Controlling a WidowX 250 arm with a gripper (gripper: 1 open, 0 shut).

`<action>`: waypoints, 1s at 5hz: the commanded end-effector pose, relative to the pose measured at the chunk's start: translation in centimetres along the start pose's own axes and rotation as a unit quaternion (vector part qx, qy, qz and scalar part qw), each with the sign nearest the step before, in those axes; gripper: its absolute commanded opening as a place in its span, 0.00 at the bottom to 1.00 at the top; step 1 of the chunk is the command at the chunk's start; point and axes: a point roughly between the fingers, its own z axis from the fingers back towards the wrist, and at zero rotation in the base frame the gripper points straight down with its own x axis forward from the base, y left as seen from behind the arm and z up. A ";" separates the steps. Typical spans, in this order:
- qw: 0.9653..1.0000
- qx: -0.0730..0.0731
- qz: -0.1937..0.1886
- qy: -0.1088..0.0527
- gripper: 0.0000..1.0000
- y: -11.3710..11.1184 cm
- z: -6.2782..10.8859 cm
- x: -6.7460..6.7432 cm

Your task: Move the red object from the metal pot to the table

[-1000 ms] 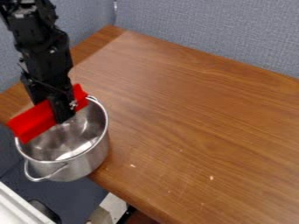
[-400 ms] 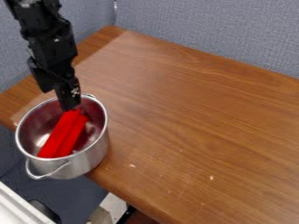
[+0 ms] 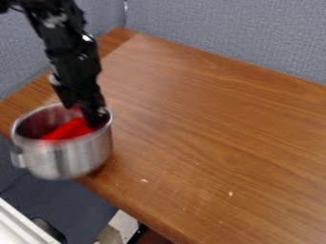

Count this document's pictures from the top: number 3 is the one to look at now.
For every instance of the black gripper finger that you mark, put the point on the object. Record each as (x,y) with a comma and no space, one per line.
(95,113)
(67,94)

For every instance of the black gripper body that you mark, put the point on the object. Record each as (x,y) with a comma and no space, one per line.
(75,65)

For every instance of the red block object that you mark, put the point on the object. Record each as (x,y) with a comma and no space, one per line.
(72,129)

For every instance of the metal pot with handle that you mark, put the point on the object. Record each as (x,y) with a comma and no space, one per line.
(64,159)

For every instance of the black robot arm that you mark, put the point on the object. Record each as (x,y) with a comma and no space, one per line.
(52,17)

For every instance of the white box under table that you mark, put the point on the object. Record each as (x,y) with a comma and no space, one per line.
(23,230)

